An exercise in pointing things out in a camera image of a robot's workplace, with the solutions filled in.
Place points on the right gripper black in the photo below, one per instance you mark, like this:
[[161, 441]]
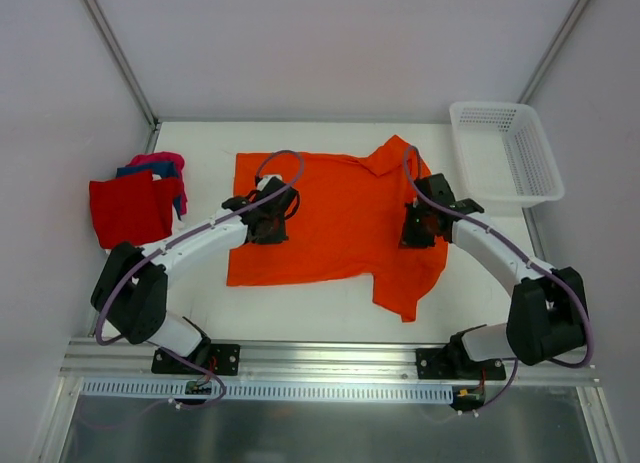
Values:
[[417, 233]]

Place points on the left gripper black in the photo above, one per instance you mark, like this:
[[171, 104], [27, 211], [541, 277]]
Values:
[[270, 230]]

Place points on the orange t shirt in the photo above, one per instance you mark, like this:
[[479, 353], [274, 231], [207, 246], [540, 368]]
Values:
[[349, 223]]

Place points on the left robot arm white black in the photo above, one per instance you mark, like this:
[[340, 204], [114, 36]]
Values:
[[131, 293]]

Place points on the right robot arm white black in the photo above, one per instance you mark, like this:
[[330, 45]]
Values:
[[547, 318]]

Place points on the white folded t shirt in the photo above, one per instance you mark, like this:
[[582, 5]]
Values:
[[175, 223]]

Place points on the pink folded t shirt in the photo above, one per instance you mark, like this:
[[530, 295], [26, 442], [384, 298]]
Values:
[[180, 202]]

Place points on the white plastic basket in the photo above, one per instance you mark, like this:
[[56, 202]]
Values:
[[503, 154]]

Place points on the blue folded t shirt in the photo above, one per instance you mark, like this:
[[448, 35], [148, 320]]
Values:
[[164, 169]]

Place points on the red folded t shirt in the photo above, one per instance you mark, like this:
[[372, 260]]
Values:
[[135, 208]]

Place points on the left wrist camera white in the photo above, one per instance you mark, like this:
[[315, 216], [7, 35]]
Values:
[[263, 181]]

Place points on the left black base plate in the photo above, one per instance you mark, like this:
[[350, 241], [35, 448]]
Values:
[[220, 358]]

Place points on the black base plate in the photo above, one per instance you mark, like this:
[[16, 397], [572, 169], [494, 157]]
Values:
[[452, 363], [220, 358]]

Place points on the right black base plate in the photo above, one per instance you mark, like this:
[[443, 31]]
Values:
[[452, 363]]

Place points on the aluminium mounting rail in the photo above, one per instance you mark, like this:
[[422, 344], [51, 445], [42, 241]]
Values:
[[261, 361]]

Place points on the white slotted cable duct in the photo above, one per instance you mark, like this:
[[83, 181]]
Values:
[[271, 391]]

